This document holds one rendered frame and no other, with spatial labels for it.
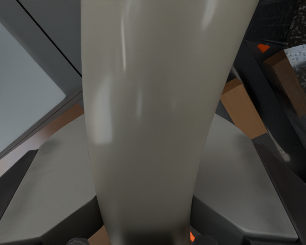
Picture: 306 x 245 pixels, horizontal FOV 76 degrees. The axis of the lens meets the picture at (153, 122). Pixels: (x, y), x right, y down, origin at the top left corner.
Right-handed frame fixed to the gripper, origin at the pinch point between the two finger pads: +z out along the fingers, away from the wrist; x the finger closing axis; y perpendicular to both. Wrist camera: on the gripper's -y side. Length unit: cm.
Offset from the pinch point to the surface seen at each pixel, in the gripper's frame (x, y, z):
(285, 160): 79, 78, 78
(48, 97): -13.5, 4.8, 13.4
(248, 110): 46, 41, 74
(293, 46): 30.9, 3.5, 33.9
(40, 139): -81, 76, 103
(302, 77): 34.7, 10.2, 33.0
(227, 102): 36, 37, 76
